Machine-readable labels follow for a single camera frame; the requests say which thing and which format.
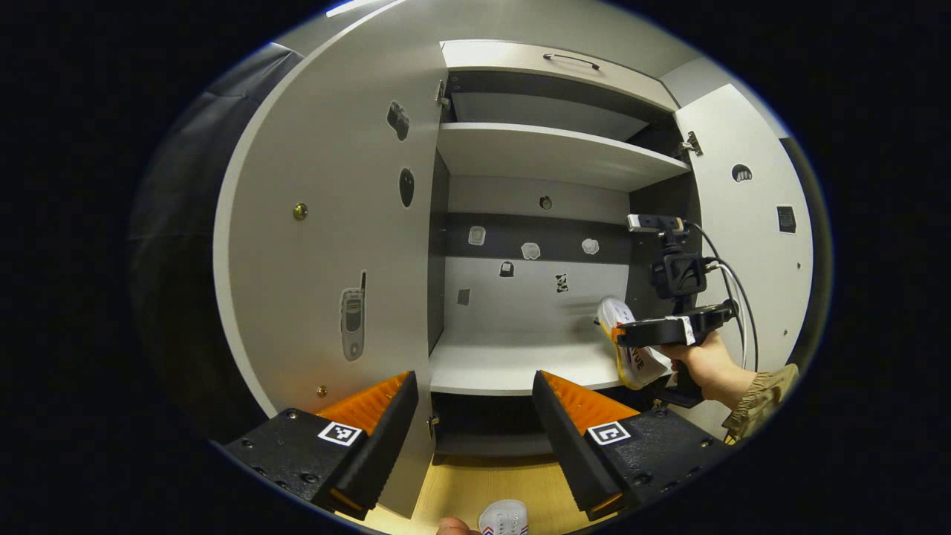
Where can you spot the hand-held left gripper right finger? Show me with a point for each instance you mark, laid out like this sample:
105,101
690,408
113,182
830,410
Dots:
568,446

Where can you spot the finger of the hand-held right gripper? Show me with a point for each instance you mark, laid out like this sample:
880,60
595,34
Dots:
654,332

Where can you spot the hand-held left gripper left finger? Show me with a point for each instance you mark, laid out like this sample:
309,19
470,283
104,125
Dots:
386,446

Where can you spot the white striped shoe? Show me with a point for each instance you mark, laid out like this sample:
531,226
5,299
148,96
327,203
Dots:
643,364
504,519

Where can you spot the white shoe cabinet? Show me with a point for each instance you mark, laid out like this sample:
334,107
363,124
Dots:
520,297

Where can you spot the white cabinet door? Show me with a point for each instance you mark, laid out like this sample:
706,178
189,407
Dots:
743,134
327,148

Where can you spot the metal door hinge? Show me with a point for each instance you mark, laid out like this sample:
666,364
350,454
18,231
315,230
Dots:
691,143
442,95

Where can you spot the white cabinet shelf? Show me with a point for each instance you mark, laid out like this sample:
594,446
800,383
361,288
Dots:
550,152

